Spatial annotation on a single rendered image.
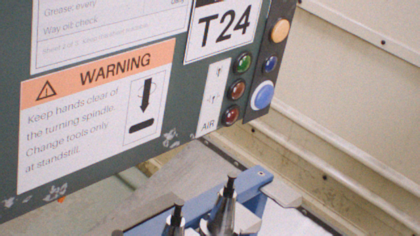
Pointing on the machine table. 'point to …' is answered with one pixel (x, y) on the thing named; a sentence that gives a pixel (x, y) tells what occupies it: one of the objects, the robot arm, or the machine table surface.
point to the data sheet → (99, 27)
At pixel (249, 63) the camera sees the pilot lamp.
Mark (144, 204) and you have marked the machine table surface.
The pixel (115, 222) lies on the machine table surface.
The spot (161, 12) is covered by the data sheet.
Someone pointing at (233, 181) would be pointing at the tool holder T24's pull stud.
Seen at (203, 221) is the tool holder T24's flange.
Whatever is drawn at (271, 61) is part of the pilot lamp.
